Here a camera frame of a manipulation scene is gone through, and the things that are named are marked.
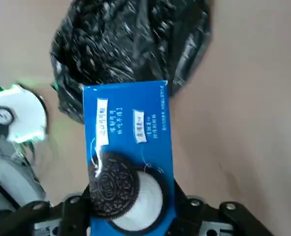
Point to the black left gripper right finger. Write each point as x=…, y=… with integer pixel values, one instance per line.
x=192, y=209

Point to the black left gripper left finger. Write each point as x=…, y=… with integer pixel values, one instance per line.
x=71, y=211

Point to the blue cookie box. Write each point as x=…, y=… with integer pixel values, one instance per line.
x=128, y=123

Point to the black plastic bag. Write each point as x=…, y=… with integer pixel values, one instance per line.
x=125, y=49

